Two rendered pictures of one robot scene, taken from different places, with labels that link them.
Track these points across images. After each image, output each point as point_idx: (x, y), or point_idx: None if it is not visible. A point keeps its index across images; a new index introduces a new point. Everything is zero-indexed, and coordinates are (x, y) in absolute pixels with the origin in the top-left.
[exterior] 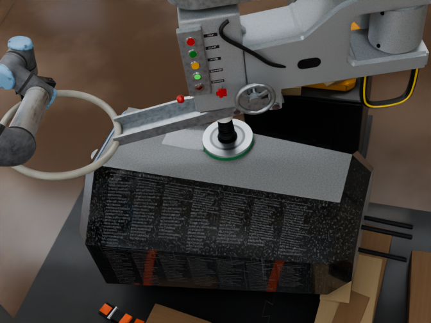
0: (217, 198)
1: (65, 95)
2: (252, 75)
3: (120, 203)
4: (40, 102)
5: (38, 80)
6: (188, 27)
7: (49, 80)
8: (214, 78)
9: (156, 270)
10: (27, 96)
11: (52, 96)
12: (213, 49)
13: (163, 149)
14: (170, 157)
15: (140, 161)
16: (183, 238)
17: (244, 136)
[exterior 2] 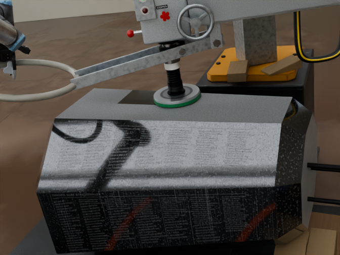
0: (162, 134)
1: (37, 63)
2: (193, 3)
3: (73, 150)
4: (4, 22)
5: (10, 24)
6: None
7: (24, 46)
8: (159, 3)
9: (103, 225)
10: None
11: (19, 36)
12: None
13: (118, 106)
14: (123, 110)
15: (96, 113)
16: (128, 176)
17: (192, 90)
